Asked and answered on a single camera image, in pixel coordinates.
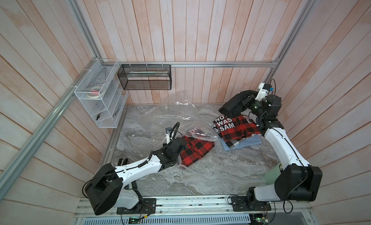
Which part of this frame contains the light blue shirt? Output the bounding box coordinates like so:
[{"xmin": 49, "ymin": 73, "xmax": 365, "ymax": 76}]
[{"xmin": 219, "ymin": 135, "xmax": 262, "ymax": 151}]

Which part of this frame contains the aluminium frame rail left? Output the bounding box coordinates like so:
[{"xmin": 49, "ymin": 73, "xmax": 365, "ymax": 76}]
[{"xmin": 1, "ymin": 59, "xmax": 96, "ymax": 201}]

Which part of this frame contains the tape roll in shelf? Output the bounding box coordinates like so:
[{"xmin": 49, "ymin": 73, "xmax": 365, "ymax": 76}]
[{"xmin": 87, "ymin": 85, "xmax": 105, "ymax": 99}]

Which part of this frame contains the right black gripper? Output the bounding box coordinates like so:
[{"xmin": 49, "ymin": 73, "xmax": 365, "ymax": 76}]
[{"xmin": 241, "ymin": 92, "xmax": 266, "ymax": 121}]

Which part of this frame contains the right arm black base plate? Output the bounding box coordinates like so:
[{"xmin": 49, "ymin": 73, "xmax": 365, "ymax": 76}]
[{"xmin": 228, "ymin": 195, "xmax": 271, "ymax": 212}]

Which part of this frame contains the black wire mesh basket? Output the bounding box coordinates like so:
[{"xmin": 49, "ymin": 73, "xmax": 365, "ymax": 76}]
[{"xmin": 117, "ymin": 64, "xmax": 172, "ymax": 91}]

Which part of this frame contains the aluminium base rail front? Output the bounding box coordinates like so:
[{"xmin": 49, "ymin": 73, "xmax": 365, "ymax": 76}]
[{"xmin": 72, "ymin": 193, "xmax": 314, "ymax": 218}]

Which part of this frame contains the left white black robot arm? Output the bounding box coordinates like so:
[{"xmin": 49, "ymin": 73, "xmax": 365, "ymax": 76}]
[{"xmin": 82, "ymin": 122, "xmax": 186, "ymax": 216}]

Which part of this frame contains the green cup with pens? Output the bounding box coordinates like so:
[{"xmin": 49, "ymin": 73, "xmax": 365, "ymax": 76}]
[{"xmin": 264, "ymin": 163, "xmax": 283, "ymax": 185}]

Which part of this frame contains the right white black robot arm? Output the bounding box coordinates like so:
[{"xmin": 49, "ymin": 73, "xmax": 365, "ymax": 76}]
[{"xmin": 246, "ymin": 95, "xmax": 323, "ymax": 202}]

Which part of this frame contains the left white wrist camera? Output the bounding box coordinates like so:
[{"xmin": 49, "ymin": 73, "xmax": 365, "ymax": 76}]
[{"xmin": 165, "ymin": 127, "xmax": 172, "ymax": 144}]

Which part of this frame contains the aluminium frame rail back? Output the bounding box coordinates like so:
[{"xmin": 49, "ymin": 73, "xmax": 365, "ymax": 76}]
[{"xmin": 105, "ymin": 60, "xmax": 278, "ymax": 68}]

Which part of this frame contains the dark shirt red lining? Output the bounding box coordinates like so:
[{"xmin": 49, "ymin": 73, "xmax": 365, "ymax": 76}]
[{"xmin": 218, "ymin": 90, "xmax": 258, "ymax": 118}]

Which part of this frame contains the black tool stand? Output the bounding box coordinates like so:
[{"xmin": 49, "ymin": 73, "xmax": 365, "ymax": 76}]
[{"xmin": 117, "ymin": 158, "xmax": 128, "ymax": 166}]

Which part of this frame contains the clear plastic vacuum bag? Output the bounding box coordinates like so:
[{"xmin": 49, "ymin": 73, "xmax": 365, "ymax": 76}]
[{"xmin": 127, "ymin": 90, "xmax": 232, "ymax": 173}]

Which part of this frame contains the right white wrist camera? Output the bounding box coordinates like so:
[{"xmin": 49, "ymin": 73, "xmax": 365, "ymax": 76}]
[{"xmin": 255, "ymin": 83, "xmax": 273, "ymax": 101}]

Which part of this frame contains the red black plaid shirt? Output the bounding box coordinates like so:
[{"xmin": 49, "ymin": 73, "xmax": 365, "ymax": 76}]
[
  {"xmin": 180, "ymin": 127, "xmax": 215, "ymax": 167},
  {"xmin": 213, "ymin": 115, "xmax": 261, "ymax": 141}
]

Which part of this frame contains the aluminium frame rail right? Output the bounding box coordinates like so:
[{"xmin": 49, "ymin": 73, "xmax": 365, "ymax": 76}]
[{"xmin": 250, "ymin": 0, "xmax": 318, "ymax": 90}]

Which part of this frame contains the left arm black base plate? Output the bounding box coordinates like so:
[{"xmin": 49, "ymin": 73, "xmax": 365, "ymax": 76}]
[{"xmin": 117, "ymin": 198, "xmax": 157, "ymax": 215}]

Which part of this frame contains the white wire mesh shelf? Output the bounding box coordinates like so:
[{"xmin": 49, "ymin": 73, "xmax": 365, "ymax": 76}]
[{"xmin": 74, "ymin": 59, "xmax": 128, "ymax": 128}]

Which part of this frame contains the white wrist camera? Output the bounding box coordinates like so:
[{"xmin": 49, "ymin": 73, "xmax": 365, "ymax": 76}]
[
  {"xmin": 165, "ymin": 127, "xmax": 172, "ymax": 144},
  {"xmin": 255, "ymin": 83, "xmax": 273, "ymax": 101}
]

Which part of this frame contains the aluminium frame rail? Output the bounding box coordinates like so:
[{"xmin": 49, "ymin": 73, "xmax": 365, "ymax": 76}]
[
  {"xmin": 105, "ymin": 60, "xmax": 278, "ymax": 68},
  {"xmin": 1, "ymin": 59, "xmax": 96, "ymax": 201},
  {"xmin": 250, "ymin": 0, "xmax": 318, "ymax": 90}
]

